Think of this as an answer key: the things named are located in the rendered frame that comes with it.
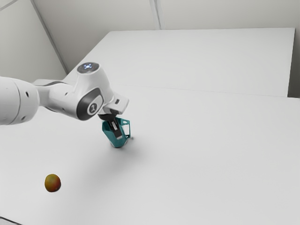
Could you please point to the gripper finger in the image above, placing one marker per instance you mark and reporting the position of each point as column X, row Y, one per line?
column 115, row 129

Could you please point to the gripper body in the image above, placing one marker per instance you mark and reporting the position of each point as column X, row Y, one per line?
column 107, row 116

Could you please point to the teal faceted mug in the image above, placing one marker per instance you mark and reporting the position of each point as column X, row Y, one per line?
column 114, row 137

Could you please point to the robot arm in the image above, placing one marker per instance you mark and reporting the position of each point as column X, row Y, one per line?
column 91, row 86

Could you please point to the red-yellow apple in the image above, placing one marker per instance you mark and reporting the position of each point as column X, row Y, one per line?
column 52, row 183

